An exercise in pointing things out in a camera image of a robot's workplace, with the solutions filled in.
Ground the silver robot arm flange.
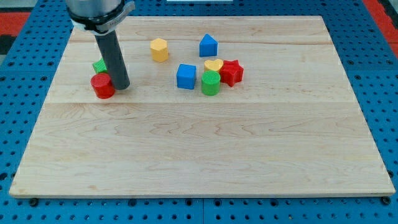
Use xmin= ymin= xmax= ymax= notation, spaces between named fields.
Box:
xmin=65 ymin=0 xmax=136 ymax=35

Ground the wooden board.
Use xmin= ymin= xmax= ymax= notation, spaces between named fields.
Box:
xmin=9 ymin=16 xmax=396 ymax=198

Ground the green cylinder block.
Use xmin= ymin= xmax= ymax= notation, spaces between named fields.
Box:
xmin=201 ymin=70 xmax=221 ymax=96

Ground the blue cube block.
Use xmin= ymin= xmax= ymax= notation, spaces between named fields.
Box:
xmin=176 ymin=64 xmax=197 ymax=90

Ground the yellow heart block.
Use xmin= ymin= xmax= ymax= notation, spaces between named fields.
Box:
xmin=204 ymin=59 xmax=224 ymax=72

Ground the red star block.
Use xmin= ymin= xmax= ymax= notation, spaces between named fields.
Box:
xmin=220 ymin=60 xmax=244 ymax=87

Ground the blue triangle block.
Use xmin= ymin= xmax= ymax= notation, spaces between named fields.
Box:
xmin=199 ymin=34 xmax=218 ymax=57

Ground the yellow hexagon block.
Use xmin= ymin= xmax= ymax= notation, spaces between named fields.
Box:
xmin=150 ymin=38 xmax=169 ymax=62

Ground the red cylinder block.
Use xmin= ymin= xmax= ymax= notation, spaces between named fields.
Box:
xmin=90 ymin=73 xmax=116 ymax=99

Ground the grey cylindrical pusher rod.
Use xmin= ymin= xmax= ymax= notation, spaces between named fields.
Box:
xmin=95 ymin=30 xmax=130 ymax=90

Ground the green star block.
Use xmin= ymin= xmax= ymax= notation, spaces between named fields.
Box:
xmin=92 ymin=58 xmax=108 ymax=74

